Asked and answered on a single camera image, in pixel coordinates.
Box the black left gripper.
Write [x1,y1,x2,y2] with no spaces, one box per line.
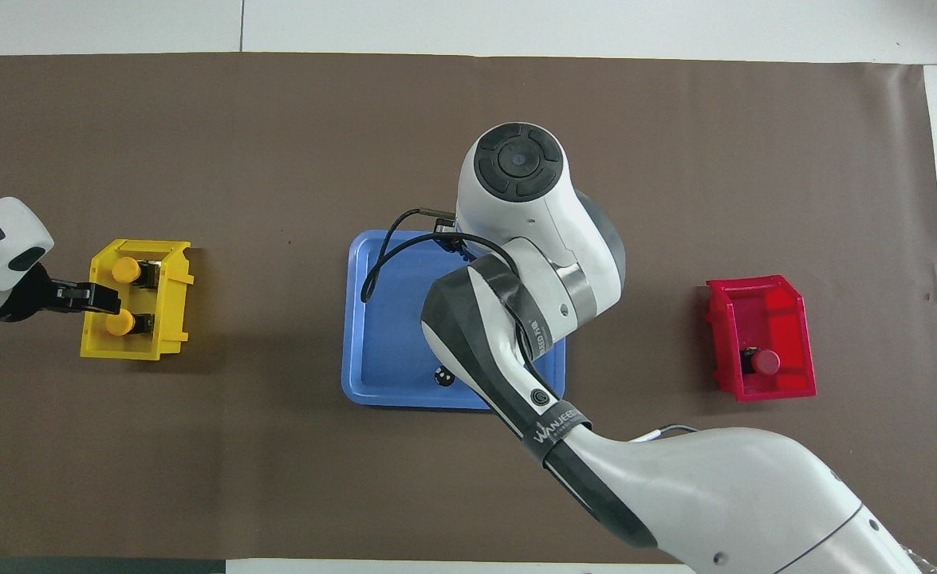
[0,261,123,322]

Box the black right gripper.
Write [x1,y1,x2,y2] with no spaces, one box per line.
[435,217,478,258]

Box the yellow push button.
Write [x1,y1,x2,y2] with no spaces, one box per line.
[111,255,159,288]
[104,309,156,337]

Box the red push button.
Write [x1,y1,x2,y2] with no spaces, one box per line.
[741,348,782,377]

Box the blue plastic tray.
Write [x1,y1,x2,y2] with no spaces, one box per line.
[341,230,567,411]

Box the yellow plastic bin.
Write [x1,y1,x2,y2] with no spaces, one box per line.
[80,239,196,361]

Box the brown paper table mat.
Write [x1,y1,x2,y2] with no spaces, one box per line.
[0,52,937,565]

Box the red plastic bin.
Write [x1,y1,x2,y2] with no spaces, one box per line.
[706,274,817,403]

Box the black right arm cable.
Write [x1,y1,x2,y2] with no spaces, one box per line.
[360,207,526,305]

